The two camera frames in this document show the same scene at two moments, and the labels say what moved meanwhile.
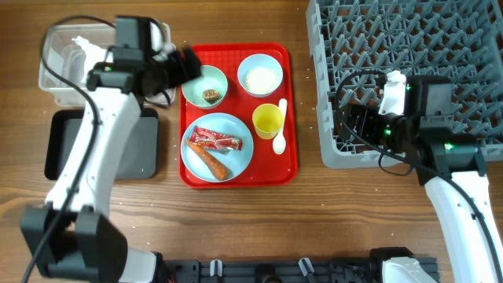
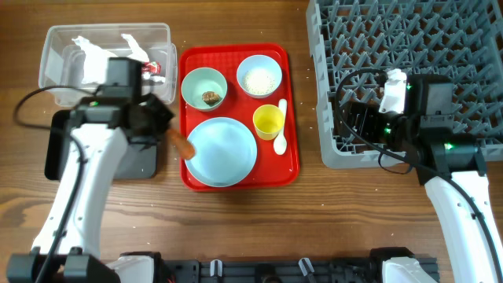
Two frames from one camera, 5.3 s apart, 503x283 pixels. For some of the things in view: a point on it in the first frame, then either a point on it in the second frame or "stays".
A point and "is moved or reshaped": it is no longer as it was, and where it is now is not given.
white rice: [259, 80] stays
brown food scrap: [211, 95] stays
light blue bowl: [260, 75] stays
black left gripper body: [163, 73] -> [155, 117]
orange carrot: [216, 168] -> [185, 148]
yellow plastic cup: [268, 120] stays
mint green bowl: [207, 90] stays
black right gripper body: [354, 120] stays
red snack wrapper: [215, 141] is moved or reshaped
